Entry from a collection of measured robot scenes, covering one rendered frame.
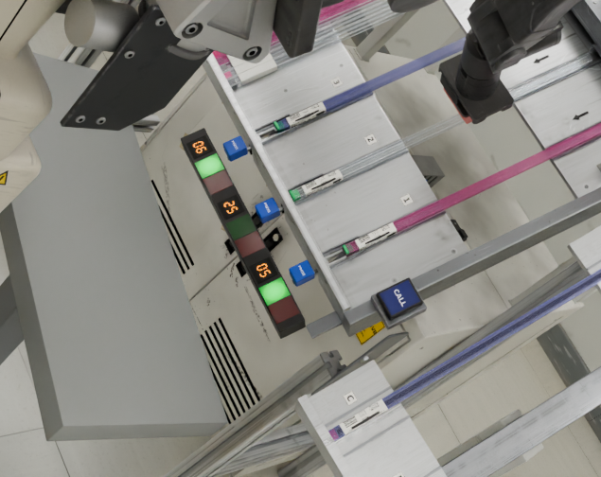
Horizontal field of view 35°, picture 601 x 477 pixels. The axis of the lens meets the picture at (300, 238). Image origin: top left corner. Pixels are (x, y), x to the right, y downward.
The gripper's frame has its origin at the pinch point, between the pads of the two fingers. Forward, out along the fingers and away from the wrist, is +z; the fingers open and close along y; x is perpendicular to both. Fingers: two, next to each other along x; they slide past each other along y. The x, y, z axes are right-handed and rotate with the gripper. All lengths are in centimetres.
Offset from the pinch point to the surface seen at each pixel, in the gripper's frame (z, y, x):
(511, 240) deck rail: -0.5, -20.3, 5.0
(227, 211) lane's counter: 1.4, 3.1, 38.2
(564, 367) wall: 188, -20, -54
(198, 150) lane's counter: 1.5, 14.2, 37.8
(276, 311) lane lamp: 1.3, -13.9, 38.6
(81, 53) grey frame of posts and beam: 18, 49, 47
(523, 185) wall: 174, 39, -71
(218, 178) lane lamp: 1.5, 8.5, 37.2
